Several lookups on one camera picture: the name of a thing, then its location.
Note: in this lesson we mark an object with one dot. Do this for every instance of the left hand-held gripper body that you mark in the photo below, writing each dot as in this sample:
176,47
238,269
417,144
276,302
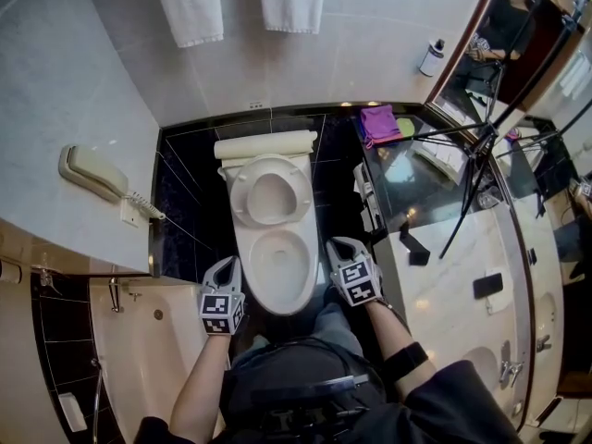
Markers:
217,310

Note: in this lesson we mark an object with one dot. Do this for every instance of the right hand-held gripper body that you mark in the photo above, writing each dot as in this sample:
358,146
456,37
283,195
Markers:
358,285

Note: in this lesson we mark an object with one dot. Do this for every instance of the white toilet seat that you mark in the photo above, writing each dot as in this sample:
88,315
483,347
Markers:
238,197

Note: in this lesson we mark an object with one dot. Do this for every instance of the person's right forearm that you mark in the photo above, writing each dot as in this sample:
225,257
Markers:
388,331

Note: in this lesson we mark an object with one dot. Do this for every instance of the person's left forearm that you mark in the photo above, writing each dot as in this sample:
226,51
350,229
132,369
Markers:
203,377

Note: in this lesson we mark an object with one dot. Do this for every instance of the black forearm band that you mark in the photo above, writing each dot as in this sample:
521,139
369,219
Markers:
404,361

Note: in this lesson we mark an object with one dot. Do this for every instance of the white ceramic toilet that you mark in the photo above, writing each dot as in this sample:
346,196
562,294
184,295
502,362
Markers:
273,301

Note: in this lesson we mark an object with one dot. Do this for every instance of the blue jeans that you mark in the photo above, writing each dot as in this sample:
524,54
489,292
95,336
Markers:
335,326

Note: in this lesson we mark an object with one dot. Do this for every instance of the round chrome overflow cover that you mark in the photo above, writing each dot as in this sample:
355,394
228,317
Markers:
158,314

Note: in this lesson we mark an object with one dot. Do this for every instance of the small chrome tub knob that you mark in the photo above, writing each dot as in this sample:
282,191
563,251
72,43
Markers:
135,296

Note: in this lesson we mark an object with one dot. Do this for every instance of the black waist pack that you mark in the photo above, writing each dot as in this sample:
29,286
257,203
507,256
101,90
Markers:
287,377

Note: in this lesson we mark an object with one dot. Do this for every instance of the chrome bathtub tap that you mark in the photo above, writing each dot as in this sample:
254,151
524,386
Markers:
115,301

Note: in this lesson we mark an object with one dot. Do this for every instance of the cream bathtub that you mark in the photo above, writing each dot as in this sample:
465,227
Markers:
134,363

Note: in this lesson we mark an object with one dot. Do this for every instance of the purple cloth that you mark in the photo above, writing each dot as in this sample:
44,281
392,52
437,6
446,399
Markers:
379,123

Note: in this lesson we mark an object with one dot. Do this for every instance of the yellow-green cloth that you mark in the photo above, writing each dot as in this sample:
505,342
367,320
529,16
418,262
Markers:
405,127

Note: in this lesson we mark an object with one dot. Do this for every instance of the black smartphone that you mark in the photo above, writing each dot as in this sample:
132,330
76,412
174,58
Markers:
488,286

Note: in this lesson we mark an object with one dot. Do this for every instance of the cream rolled mat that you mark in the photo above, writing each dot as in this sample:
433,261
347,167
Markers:
263,145

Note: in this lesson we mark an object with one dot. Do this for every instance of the clear drinking glass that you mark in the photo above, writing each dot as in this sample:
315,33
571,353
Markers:
489,199

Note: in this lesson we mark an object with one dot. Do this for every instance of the white sink basin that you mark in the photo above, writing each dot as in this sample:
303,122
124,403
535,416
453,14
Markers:
481,366

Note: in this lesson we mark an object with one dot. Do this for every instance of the chrome grab bar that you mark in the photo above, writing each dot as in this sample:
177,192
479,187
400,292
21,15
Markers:
96,400

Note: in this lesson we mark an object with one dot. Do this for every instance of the dark jacket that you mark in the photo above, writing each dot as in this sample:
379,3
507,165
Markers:
462,410

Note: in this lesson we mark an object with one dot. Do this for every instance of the black tripod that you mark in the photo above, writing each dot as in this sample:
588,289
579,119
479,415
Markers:
484,140

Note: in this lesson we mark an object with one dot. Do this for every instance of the chrome sink faucet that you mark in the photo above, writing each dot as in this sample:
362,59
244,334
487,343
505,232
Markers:
506,370

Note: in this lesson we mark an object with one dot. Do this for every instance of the white soap dish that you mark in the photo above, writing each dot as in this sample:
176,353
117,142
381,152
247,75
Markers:
73,412

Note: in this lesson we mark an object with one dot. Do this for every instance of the wood framed mirror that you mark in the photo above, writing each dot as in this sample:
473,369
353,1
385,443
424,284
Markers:
555,86

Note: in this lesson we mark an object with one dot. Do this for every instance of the black angular bracket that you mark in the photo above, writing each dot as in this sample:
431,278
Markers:
418,257

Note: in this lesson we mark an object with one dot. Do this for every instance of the white wall jack plate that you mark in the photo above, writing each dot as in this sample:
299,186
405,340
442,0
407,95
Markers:
129,218

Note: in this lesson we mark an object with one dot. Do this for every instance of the cream wall telephone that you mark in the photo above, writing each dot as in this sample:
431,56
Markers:
92,171

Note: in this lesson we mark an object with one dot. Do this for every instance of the chrome wall bracket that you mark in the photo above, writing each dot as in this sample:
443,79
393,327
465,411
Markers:
45,278

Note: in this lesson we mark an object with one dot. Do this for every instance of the white wall outlet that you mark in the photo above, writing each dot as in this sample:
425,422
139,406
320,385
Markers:
255,104

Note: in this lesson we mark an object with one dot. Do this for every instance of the wall soap dispenser bottle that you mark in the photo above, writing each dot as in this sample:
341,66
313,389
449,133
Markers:
427,63

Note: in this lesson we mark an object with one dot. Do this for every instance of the white cylindrical wall fixture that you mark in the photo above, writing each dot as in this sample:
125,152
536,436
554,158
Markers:
10,272

